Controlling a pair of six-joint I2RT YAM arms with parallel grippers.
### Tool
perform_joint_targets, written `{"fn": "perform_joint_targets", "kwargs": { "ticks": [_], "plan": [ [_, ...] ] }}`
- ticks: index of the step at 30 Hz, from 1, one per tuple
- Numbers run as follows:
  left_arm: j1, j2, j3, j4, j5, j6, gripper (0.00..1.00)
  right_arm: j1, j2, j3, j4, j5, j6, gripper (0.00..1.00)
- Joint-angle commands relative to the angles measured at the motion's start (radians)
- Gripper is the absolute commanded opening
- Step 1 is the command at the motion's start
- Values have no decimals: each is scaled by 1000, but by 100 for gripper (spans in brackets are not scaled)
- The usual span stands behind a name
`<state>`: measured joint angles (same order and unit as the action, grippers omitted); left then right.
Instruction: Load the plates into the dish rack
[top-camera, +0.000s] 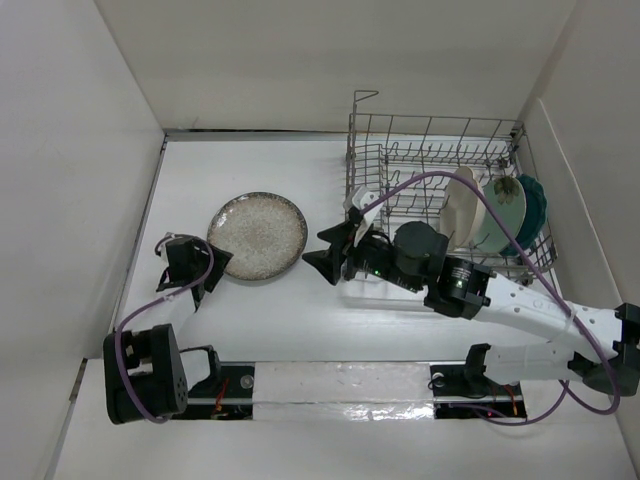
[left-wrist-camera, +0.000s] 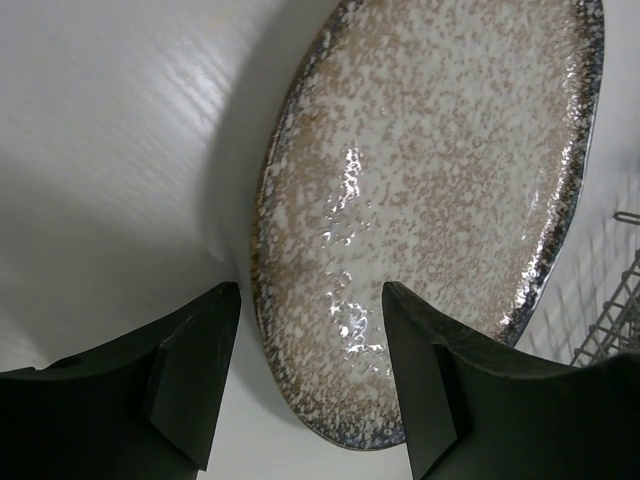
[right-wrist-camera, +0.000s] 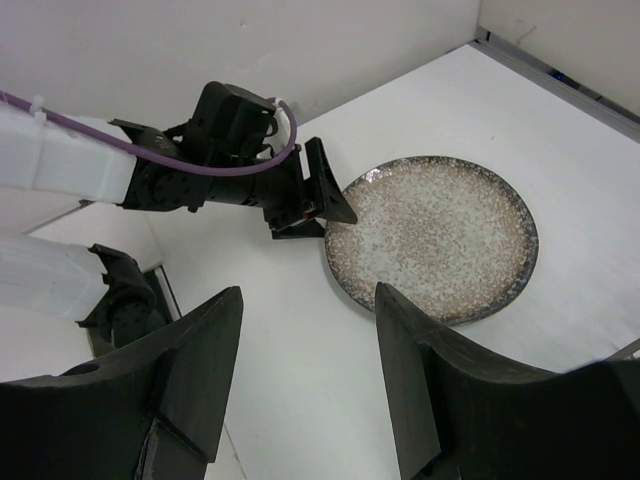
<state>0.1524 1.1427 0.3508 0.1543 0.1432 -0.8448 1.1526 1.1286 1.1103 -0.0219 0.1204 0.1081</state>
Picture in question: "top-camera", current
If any cream divided plate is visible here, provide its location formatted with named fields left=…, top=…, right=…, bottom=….
left=439, top=179, right=486, bottom=251

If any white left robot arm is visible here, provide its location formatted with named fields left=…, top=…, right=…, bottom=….
left=103, top=233, right=233, bottom=425

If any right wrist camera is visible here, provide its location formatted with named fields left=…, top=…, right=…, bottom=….
left=343, top=185, right=382, bottom=226

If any grey wire dish rack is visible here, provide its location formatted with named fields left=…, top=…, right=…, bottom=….
left=346, top=89, right=557, bottom=285

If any speckled brown round plate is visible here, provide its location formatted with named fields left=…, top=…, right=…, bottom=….
left=207, top=192, right=308, bottom=281

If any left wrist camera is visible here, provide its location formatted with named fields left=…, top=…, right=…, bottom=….
left=153, top=233, right=175, bottom=257

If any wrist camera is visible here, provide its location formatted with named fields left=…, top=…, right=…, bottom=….
left=343, top=185, right=382, bottom=226
left=153, top=233, right=175, bottom=257

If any teal scalloped plate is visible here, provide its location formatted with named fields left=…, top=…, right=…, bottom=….
left=492, top=174, right=548, bottom=250

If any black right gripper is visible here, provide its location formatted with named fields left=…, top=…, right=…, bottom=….
left=302, top=218, right=423, bottom=294

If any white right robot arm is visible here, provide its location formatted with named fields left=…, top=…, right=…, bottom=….
left=302, top=210, right=639, bottom=397

